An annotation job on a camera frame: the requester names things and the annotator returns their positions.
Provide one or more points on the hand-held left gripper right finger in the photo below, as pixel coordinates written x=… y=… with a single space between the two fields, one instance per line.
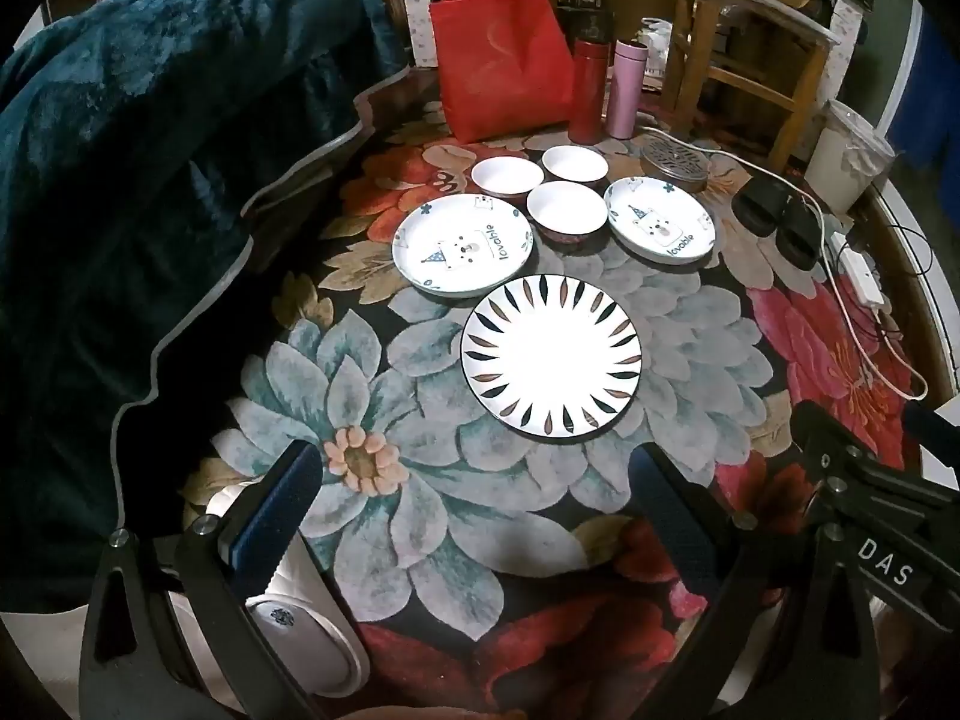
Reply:
x=675 y=532

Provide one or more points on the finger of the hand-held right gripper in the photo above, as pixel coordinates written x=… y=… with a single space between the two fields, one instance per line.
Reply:
x=934 y=426
x=817 y=431

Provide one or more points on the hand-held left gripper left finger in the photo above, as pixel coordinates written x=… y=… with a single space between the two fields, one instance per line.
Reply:
x=274 y=517

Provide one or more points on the white leaf pattern plate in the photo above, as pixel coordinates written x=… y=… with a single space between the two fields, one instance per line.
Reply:
x=551 y=360

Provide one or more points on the white bear print plate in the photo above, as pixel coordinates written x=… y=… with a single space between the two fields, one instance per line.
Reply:
x=457 y=240
x=660 y=221

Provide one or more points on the white bowl with red outside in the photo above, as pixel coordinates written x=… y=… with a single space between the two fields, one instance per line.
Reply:
x=566 y=206
x=574 y=163
x=506 y=174

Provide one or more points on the white slipper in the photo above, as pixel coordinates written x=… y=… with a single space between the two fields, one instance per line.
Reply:
x=300 y=630

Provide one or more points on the white power strip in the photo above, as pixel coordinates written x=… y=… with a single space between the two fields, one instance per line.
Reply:
x=862 y=277

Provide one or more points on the white plastic bucket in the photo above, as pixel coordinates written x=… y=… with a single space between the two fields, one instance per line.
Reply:
x=847 y=157

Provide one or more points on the round perforated metal tin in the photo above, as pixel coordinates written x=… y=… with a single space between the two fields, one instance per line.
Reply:
x=675 y=163

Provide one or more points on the dark teal velvet blanket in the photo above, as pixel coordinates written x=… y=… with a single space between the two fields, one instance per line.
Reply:
x=150 y=165

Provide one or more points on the pink thermos bottle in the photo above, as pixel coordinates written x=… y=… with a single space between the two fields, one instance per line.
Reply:
x=626 y=90

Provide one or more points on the red thermos bottle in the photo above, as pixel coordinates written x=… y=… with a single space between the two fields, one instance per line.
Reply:
x=589 y=90

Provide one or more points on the wooden stool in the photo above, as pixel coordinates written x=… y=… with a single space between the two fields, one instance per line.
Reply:
x=757 y=4

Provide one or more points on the red shopping bag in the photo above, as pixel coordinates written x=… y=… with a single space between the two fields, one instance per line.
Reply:
x=499 y=67

